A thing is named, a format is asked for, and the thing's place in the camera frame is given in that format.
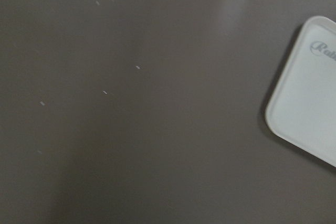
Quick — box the cream rabbit tray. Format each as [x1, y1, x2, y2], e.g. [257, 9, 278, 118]
[265, 16, 335, 166]

